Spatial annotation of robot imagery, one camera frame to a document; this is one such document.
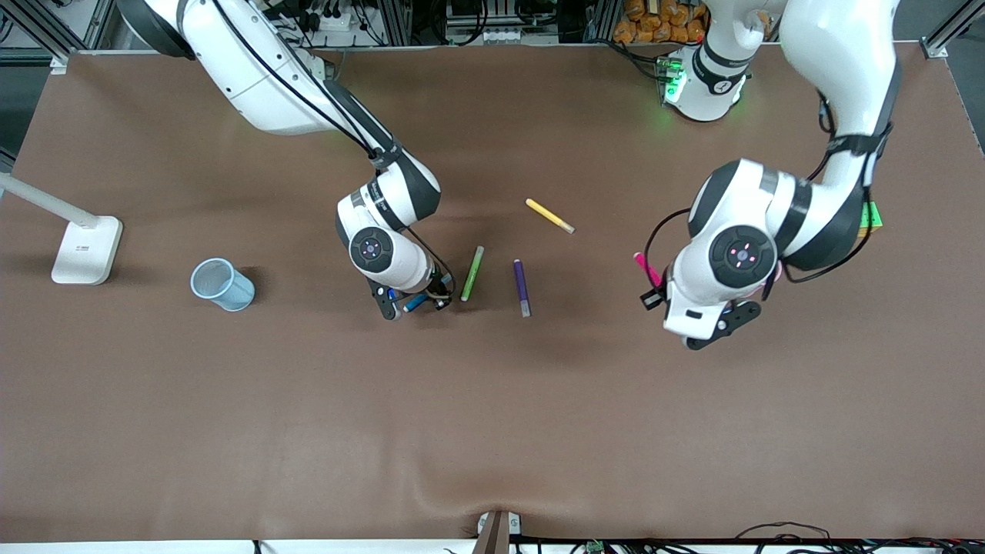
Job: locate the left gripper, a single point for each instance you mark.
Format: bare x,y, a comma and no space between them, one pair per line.
654,297

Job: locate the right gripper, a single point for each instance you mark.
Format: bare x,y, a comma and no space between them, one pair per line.
441,293

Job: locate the blue marker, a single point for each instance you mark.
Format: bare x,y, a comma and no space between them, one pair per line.
415,302

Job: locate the pink marker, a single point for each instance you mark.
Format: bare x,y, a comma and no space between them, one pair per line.
646,269

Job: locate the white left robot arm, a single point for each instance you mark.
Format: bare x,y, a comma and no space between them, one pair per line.
839,61

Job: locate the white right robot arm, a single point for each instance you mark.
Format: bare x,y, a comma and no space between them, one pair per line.
254,77

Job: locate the green marker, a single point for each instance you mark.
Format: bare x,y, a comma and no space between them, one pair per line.
472,273

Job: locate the pink mesh cup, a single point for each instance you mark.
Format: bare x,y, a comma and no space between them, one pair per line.
779,271

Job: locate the purple marker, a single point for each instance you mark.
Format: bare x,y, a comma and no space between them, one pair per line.
521,285

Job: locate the yellow marker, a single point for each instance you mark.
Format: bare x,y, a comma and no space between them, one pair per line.
548,214

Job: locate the blue mesh cup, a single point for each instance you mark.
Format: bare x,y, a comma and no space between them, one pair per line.
231,296

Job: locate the multicolour puzzle cube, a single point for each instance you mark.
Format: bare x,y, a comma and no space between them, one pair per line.
873,217

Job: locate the pile of orange objects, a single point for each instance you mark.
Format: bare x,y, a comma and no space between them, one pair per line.
654,23

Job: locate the white power strip with plugs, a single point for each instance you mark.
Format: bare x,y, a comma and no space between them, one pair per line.
338,21

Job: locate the white lamp stand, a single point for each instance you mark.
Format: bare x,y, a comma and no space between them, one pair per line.
86,254

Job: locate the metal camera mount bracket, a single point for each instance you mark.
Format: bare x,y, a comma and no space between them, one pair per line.
496,535

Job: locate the aluminium frame strut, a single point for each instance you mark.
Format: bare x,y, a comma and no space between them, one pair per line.
46,27
950,31

